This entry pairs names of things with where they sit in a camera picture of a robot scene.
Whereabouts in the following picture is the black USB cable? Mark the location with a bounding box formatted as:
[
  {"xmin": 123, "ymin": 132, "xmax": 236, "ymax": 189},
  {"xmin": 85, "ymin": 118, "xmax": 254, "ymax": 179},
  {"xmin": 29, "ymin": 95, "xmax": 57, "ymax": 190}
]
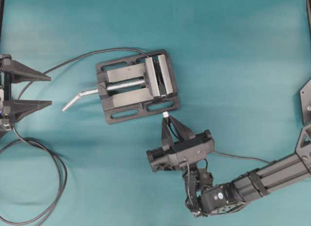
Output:
[{"xmin": 0, "ymin": 47, "xmax": 175, "ymax": 226}]

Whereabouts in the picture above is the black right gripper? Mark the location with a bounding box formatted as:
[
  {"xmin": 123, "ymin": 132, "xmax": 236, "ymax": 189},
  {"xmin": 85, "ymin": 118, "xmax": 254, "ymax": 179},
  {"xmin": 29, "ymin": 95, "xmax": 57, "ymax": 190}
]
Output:
[{"xmin": 146, "ymin": 116, "xmax": 215, "ymax": 172}]

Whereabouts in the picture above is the silver vise crank handle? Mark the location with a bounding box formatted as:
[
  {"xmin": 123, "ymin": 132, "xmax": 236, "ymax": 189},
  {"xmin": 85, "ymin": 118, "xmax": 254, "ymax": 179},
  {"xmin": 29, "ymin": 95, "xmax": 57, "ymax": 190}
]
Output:
[{"xmin": 62, "ymin": 89, "xmax": 99, "ymax": 112}]

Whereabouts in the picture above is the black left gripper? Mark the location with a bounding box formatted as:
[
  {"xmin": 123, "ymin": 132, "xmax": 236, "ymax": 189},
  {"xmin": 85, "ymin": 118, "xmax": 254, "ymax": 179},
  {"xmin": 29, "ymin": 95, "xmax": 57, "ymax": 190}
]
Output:
[{"xmin": 0, "ymin": 54, "xmax": 52, "ymax": 138}]

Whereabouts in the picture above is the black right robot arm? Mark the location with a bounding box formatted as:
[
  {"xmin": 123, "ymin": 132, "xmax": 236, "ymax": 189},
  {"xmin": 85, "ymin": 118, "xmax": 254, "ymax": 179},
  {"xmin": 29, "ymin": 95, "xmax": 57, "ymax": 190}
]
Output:
[{"xmin": 146, "ymin": 116, "xmax": 311, "ymax": 217}]

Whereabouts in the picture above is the black right camera cable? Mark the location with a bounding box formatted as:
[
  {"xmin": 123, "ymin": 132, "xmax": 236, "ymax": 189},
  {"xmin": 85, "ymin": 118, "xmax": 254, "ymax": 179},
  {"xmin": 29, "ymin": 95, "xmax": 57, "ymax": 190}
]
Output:
[{"xmin": 183, "ymin": 150, "xmax": 272, "ymax": 212}]

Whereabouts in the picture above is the black bench vise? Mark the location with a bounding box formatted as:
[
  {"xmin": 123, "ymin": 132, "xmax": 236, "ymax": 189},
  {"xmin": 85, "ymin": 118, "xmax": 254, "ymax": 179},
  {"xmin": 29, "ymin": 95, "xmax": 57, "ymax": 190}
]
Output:
[{"xmin": 96, "ymin": 49, "xmax": 180, "ymax": 124}]

